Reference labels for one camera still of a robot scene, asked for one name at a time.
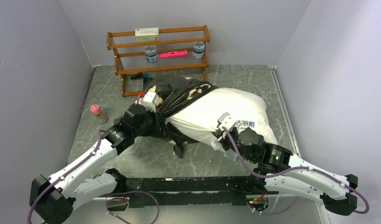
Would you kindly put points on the pink small cup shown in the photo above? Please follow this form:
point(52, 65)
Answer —
point(97, 112)

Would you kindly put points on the black floral pillowcase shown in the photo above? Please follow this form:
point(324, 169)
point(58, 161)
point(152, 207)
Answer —
point(176, 93)

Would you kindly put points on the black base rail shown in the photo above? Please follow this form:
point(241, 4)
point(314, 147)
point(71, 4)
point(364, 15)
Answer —
point(233, 190)

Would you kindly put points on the blue white jar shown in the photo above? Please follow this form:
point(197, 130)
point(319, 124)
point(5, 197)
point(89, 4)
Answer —
point(198, 50)
point(151, 54)

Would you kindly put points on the white green box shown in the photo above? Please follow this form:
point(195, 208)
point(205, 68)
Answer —
point(146, 34)

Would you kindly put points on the aluminium frame rail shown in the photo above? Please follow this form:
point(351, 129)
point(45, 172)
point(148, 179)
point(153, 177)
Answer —
point(94, 211)

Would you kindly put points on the left blue white jar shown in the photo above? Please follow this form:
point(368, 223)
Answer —
point(151, 54)

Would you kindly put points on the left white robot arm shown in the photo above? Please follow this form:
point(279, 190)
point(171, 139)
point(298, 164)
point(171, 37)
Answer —
point(54, 198)

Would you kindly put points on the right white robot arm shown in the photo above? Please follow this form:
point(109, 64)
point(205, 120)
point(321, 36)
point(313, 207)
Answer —
point(280, 170)

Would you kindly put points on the pink flat tool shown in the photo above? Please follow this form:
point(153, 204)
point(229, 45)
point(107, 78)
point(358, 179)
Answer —
point(173, 54)

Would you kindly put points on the right blue white jar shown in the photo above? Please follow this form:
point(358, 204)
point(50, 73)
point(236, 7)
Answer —
point(198, 50)

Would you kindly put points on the black blue marker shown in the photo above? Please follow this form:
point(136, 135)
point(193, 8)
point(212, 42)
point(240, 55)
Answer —
point(139, 76)

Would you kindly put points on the white pillow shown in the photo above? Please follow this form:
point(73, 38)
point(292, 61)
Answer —
point(200, 120)

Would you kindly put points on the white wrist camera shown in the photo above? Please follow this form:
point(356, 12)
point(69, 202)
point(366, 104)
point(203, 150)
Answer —
point(149, 100)
point(226, 121)

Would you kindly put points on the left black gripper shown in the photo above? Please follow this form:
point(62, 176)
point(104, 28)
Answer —
point(156, 122)

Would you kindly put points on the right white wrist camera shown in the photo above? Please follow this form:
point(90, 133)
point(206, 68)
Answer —
point(226, 121)

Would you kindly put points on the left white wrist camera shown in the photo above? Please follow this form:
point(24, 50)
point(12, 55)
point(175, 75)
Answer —
point(149, 100)

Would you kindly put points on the wooden two-tier shelf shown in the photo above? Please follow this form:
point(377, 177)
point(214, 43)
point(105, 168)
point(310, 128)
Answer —
point(167, 49)

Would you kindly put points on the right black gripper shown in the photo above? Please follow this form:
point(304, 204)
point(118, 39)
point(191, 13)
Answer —
point(223, 141)

